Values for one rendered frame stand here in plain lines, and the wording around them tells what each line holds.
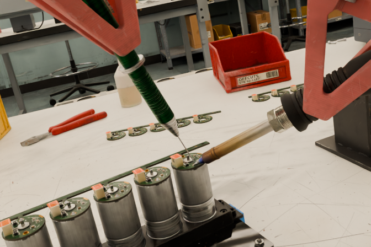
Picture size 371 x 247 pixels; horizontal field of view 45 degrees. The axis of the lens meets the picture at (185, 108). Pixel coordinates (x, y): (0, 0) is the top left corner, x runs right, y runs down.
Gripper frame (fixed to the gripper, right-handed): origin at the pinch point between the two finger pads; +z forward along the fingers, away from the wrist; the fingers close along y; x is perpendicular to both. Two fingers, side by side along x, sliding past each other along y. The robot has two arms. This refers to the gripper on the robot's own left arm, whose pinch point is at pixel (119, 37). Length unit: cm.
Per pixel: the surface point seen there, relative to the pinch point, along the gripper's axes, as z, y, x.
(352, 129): 19.4, 0.9, -14.1
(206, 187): 11.9, -0.2, 0.6
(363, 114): 17.6, -0.6, -14.4
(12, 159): 13.3, 32.9, 9.5
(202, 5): 70, 200, -122
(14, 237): 5.8, 1.0, 11.3
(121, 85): 16.4, 37.7, -8.8
